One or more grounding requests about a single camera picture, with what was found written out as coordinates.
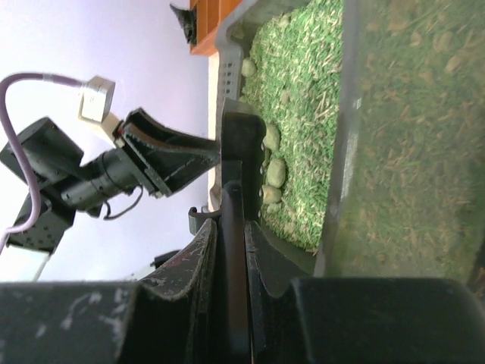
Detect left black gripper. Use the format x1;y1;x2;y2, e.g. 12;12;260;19
116;108;221;197

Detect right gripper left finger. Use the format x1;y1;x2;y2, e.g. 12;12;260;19
1;220;217;363

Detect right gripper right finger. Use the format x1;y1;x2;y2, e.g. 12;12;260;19
245;222;484;363

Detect black litter scoop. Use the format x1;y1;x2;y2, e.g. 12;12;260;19
187;96;266;364

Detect dark green litter box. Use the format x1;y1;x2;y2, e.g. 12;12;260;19
216;1;484;290

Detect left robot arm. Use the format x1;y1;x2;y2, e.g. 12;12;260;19
6;108;220;254

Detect grey litter clump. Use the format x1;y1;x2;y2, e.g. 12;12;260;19
266;158;286;188
263;124;280;152
262;184;282;205
241;58;257;78

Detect green litter pellets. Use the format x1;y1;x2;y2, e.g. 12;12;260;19
242;1;343;253

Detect black object top compartment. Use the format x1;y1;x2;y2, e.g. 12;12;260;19
169;3;197;46

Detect orange compartment tray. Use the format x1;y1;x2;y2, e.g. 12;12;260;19
189;0;242;57

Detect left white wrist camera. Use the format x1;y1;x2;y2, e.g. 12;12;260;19
78;76;120;146

